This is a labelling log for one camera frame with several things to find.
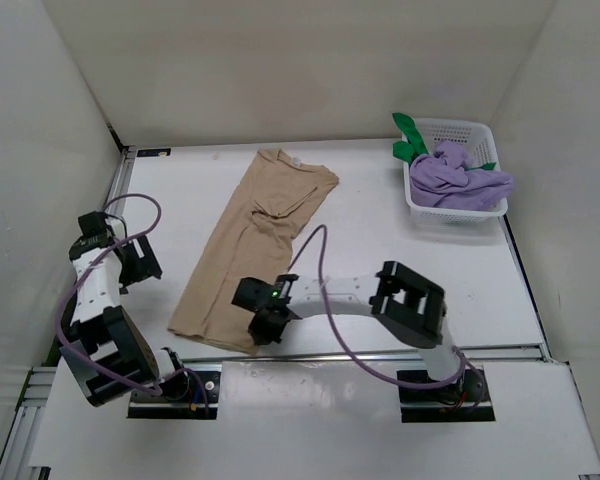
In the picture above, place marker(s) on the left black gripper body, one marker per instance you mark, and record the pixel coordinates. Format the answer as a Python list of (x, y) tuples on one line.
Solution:
[(143, 257)]

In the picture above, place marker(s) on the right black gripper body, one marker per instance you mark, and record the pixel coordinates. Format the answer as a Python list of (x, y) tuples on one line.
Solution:
[(266, 326)]

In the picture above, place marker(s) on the beige t shirt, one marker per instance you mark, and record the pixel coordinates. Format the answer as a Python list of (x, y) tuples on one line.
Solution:
[(275, 199)]

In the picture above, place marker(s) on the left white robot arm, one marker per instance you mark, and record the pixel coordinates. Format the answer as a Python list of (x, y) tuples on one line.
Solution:
[(101, 331)]

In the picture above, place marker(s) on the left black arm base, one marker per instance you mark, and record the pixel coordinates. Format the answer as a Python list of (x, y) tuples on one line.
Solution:
[(187, 400)]

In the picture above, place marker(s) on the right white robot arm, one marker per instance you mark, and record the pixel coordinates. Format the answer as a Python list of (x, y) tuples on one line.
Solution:
[(409, 306)]

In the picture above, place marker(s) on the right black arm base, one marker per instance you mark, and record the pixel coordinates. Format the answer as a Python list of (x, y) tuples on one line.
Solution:
[(466, 401)]

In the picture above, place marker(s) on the blue label sticker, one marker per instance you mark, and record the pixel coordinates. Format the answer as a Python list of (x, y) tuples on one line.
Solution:
[(155, 152)]

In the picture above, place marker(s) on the green t shirt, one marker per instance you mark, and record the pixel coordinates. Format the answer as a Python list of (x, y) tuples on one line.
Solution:
[(412, 144)]

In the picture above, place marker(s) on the purple t shirt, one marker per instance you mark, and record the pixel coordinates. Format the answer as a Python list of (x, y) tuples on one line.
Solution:
[(448, 179)]

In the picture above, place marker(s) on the white plastic basket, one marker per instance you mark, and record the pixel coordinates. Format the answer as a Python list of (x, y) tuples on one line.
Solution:
[(478, 140)]

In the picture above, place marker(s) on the front aluminium table rail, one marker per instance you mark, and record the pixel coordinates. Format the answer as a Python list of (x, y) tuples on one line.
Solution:
[(520, 353)]

